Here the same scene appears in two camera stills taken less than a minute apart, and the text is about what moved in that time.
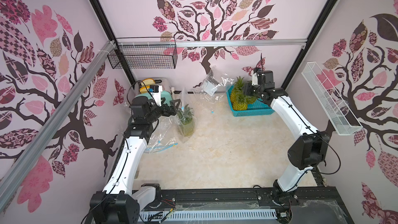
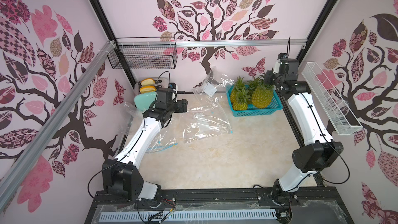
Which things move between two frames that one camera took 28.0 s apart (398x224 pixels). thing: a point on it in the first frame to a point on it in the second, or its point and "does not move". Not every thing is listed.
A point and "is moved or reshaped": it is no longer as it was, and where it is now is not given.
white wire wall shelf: [339, 115] does not move
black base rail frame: [320, 205] does not move
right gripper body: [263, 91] to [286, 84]
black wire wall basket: [145, 57] does not move
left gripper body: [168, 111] to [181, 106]
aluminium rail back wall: [211, 42] does not move
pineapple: [251, 99] is moved or reshaped
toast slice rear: [147, 81] does not move
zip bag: [186, 116] is moved or reshaped
